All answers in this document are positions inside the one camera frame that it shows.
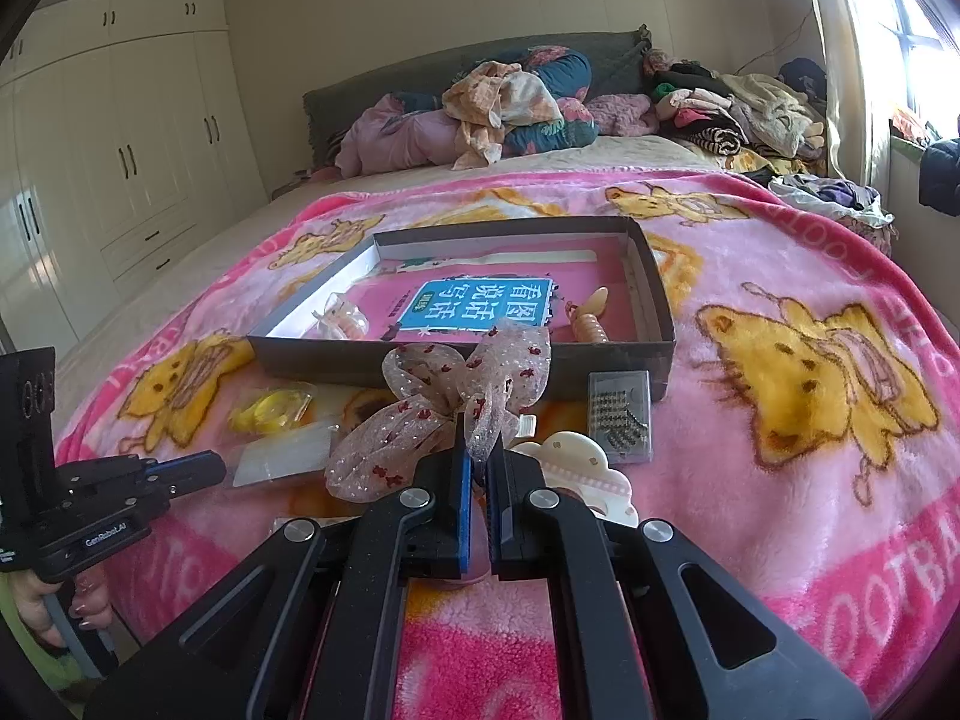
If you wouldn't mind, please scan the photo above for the white hair claw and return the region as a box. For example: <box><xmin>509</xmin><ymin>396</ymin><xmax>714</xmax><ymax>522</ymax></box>
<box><xmin>510</xmin><ymin>431</ymin><xmax>638</xmax><ymax>526</ymax></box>

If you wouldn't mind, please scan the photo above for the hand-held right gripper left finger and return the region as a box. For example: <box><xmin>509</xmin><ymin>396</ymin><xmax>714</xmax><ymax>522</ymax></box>
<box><xmin>82</xmin><ymin>412</ymin><xmax>481</xmax><ymax>720</ymax></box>

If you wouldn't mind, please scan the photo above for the grey cardboard box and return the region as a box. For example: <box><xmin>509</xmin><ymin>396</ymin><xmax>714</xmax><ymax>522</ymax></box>
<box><xmin>246</xmin><ymin>216</ymin><xmax>676</xmax><ymax>402</ymax></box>

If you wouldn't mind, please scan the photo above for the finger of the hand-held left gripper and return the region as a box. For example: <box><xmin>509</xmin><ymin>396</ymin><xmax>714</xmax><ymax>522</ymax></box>
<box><xmin>139</xmin><ymin>450</ymin><xmax>227</xmax><ymax>500</ymax></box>

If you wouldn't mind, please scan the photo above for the dark cloth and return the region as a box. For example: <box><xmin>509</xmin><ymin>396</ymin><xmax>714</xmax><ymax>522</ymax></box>
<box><xmin>919</xmin><ymin>136</ymin><xmax>960</xmax><ymax>218</ymax></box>

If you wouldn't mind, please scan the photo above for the pink printed blanket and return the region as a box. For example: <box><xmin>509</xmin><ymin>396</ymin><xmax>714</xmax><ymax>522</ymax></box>
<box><xmin>52</xmin><ymin>169</ymin><xmax>960</xmax><ymax>720</ymax></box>

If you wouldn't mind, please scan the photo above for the pink quilt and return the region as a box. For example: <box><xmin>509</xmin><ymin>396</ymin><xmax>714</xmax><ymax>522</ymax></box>
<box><xmin>334</xmin><ymin>94</ymin><xmax>466</xmax><ymax>177</ymax></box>

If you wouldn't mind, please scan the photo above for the orange patterned cloth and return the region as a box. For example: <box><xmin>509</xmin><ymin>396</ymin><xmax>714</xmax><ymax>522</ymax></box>
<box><xmin>889</xmin><ymin>109</ymin><xmax>938</xmax><ymax>147</ymax></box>

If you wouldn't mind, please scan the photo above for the clear box of hairpins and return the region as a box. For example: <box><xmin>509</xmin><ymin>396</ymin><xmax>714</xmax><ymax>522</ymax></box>
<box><xmin>587</xmin><ymin>371</ymin><xmax>653</xmax><ymax>466</ymax></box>

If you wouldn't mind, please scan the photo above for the person's left hand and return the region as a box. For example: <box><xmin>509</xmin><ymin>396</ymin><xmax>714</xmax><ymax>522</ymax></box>
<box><xmin>19</xmin><ymin>570</ymin><xmax>113</xmax><ymax>650</ymax></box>

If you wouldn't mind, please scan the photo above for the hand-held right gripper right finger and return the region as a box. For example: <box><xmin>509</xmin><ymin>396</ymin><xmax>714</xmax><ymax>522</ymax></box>
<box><xmin>486</xmin><ymin>439</ymin><xmax>875</xmax><ymax>720</ymax></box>

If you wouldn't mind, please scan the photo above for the bag of yellow rings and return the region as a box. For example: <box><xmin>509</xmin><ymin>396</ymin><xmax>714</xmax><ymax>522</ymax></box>
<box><xmin>229</xmin><ymin>382</ymin><xmax>316</xmax><ymax>436</ymax></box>

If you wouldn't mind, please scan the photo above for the cream curtain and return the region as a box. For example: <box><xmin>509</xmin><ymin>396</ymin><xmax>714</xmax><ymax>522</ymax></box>
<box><xmin>795</xmin><ymin>0</ymin><xmax>893</xmax><ymax>196</ymax></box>

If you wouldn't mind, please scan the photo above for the sheer dotted bow hair clip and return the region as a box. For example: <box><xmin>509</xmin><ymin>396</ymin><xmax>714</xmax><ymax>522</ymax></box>
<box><xmin>324</xmin><ymin>319</ymin><xmax>552</xmax><ymax>503</ymax></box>

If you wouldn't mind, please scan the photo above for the pink fluffy cloth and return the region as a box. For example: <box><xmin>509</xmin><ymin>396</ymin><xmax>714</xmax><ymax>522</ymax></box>
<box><xmin>589</xmin><ymin>94</ymin><xmax>661</xmax><ymax>137</ymax></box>

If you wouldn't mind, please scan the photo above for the window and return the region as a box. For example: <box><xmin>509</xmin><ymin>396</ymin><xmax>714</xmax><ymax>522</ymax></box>
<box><xmin>825</xmin><ymin>0</ymin><xmax>960</xmax><ymax>143</ymax></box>

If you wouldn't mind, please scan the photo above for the grey bed headboard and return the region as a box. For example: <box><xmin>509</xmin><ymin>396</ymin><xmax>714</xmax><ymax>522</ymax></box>
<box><xmin>302</xmin><ymin>26</ymin><xmax>653</xmax><ymax>170</ymax></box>

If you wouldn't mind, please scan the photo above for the cream wardrobe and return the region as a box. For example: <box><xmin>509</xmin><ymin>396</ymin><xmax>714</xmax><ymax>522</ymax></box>
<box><xmin>0</xmin><ymin>0</ymin><xmax>267</xmax><ymax>361</ymax></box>

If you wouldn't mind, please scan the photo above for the person's left forearm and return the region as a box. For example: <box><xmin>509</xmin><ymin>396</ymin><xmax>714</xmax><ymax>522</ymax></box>
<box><xmin>0</xmin><ymin>574</ymin><xmax>46</xmax><ymax>691</ymax></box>

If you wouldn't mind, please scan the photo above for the clear plastic bag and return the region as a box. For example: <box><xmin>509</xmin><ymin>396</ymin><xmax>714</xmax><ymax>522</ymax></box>
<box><xmin>232</xmin><ymin>420</ymin><xmax>346</xmax><ymax>488</ymax></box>

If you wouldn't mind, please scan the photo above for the orange and cream cloth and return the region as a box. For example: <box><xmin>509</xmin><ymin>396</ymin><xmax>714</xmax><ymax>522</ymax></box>
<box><xmin>442</xmin><ymin>61</ymin><xmax>563</xmax><ymax>170</ymax></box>

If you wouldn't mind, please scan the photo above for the heap of grey purple clothes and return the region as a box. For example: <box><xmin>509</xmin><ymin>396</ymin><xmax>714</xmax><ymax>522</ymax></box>
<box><xmin>769</xmin><ymin>172</ymin><xmax>897</xmax><ymax>241</ymax></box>

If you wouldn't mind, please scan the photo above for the beige hair claw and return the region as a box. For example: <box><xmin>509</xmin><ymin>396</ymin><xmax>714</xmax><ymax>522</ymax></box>
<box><xmin>566</xmin><ymin>286</ymin><xmax>612</xmax><ymax>346</ymax></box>

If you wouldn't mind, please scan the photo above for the pile of clothes on bed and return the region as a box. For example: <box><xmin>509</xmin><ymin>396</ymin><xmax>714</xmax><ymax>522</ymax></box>
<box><xmin>390</xmin><ymin>49</ymin><xmax>601</xmax><ymax>158</ymax></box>

